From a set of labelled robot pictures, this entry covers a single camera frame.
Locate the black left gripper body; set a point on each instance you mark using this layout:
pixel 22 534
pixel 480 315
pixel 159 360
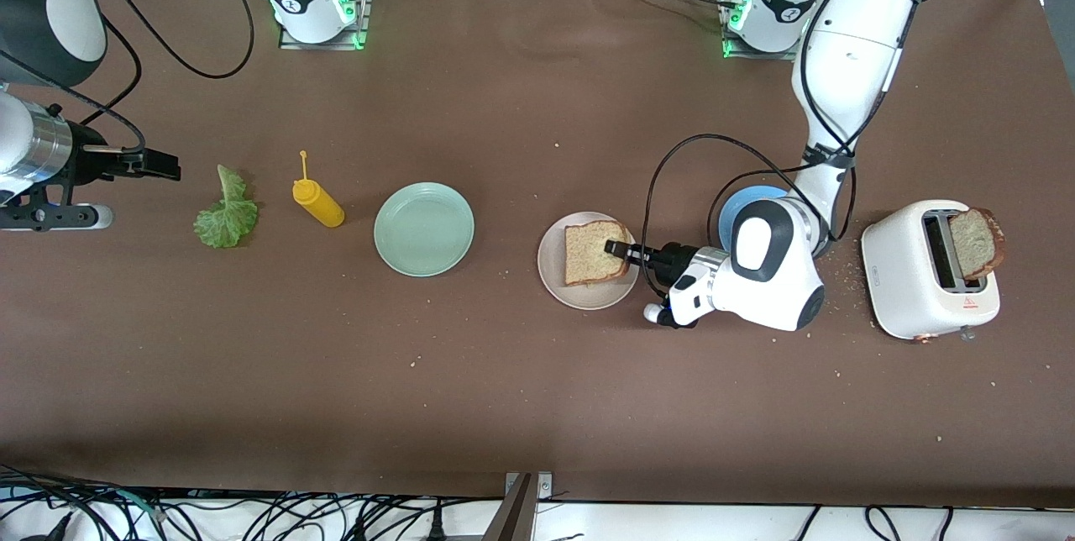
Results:
pixel 669 259

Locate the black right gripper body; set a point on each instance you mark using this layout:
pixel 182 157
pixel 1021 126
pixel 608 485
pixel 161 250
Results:
pixel 87 161

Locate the brown bread slice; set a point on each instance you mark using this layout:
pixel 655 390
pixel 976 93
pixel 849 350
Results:
pixel 972 243
pixel 588 259

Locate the green lettuce leaf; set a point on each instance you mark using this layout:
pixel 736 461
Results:
pixel 225 222

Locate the yellow squeeze sauce bottle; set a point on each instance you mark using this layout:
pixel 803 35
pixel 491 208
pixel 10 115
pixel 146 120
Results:
pixel 319 207

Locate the beige plate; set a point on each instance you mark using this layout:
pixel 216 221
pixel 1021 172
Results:
pixel 588 297

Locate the blue plate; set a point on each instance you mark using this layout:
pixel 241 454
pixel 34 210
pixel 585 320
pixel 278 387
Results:
pixel 739 209

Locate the pale green plate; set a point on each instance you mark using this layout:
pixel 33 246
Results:
pixel 424 230

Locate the white toaster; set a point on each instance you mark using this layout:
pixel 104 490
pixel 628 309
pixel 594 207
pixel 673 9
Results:
pixel 903 281

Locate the grey metal bar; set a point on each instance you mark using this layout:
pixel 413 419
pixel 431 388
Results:
pixel 512 520

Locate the silver table edge bracket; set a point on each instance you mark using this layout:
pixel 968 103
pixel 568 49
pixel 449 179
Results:
pixel 546 486

